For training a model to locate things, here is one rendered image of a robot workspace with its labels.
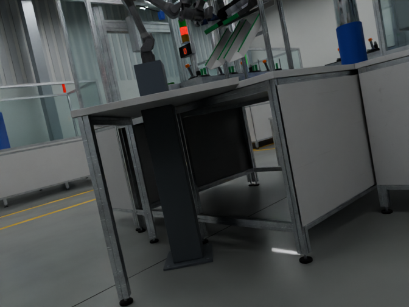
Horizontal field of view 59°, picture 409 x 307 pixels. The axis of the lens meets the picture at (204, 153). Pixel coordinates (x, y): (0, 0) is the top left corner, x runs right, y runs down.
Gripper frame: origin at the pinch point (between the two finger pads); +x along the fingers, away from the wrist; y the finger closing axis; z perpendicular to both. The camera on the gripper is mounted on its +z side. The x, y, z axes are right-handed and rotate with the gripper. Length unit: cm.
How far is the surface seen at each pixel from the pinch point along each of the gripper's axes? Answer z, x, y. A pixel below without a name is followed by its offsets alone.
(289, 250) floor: -120, 31, -38
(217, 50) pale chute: -15.4, 7.1, 5.2
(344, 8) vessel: 18, 85, -11
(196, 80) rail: -33.9, -5.6, 4.4
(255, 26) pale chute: -7.3, 15.2, -21.0
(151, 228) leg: -126, -15, 46
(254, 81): -40, 2, -44
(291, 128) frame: -60, 16, -53
